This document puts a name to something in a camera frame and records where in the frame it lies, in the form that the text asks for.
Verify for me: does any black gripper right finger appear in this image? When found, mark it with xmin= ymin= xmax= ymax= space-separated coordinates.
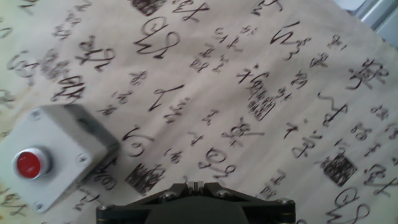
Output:
xmin=196 ymin=183 xmax=296 ymax=224

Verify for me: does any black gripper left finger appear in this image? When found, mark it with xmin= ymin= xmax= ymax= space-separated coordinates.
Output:
xmin=95 ymin=183 xmax=196 ymax=224

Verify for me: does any grey box small red button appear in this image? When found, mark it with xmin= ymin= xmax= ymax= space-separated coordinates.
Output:
xmin=0 ymin=104 xmax=121 ymax=214

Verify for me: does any beige calligraphy print cloth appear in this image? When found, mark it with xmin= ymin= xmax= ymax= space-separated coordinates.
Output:
xmin=0 ymin=0 xmax=398 ymax=224

